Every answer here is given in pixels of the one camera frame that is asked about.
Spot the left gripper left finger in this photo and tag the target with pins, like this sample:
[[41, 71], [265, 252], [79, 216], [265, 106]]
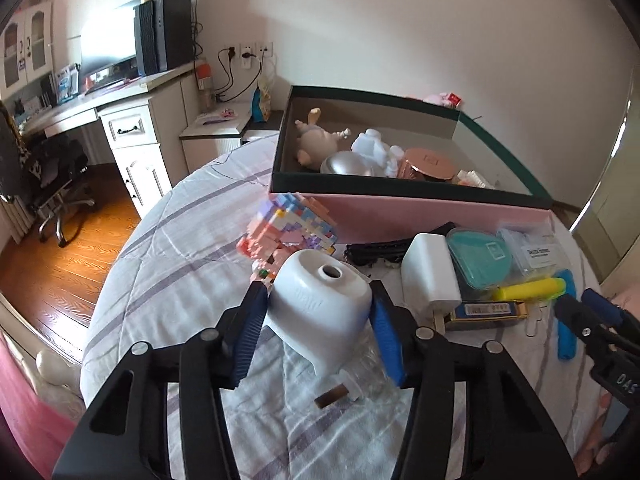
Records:
[[123, 434]]

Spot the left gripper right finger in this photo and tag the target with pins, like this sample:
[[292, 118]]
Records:
[[508, 432]]

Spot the yellow highlighter marker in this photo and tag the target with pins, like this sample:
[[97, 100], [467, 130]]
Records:
[[545, 289]]

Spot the blue pencil lead box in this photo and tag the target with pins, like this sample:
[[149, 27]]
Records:
[[485, 315]]

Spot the small glass bottle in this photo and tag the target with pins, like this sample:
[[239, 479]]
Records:
[[362, 377]]

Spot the clear dental floss box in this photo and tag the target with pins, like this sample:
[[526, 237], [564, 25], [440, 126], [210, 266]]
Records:
[[536, 252]]

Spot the white power adapter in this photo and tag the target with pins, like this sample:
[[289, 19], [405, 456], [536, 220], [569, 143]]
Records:
[[429, 281]]

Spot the teal round case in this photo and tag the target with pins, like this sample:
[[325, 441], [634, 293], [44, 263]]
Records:
[[483, 260]]

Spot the black hair claw clip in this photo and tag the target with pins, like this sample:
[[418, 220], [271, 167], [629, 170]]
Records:
[[393, 252]]

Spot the pink block cat figure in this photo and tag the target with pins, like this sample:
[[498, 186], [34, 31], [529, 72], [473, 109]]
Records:
[[472, 178]]

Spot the colourful block figure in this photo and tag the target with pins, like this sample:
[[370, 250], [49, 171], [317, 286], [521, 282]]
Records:
[[285, 223]]

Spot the rose gold metal tin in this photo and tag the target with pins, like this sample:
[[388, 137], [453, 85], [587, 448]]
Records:
[[421, 164]]

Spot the baby doll figurine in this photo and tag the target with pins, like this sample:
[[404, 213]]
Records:
[[315, 144]]

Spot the person right hand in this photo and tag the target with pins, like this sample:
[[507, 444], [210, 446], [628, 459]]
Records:
[[594, 451]]

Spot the pink bed sheet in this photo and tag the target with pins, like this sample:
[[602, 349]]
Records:
[[40, 432]]

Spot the striped white quilt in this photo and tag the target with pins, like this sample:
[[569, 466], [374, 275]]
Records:
[[180, 271]]

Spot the pink storage box dark rim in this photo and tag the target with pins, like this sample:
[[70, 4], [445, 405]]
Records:
[[380, 208]]

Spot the black office chair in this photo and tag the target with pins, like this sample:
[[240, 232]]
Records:
[[48, 175]]

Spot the low white bedside table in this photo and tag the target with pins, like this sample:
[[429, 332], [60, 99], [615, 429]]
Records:
[[221, 131]]

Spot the white computer desk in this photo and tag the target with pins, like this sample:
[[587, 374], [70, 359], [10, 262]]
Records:
[[142, 122]]

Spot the pink plush in crate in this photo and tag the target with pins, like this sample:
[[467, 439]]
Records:
[[445, 99]]

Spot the computer monitor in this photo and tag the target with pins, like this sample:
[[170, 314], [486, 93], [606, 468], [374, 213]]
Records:
[[108, 49]]

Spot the black computer tower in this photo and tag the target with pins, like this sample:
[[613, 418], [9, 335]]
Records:
[[162, 35]]

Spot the white glass door cabinet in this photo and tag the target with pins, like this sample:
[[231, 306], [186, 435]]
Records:
[[26, 54]]

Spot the wall power sockets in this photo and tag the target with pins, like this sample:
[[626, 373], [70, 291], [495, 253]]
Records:
[[257, 52]]

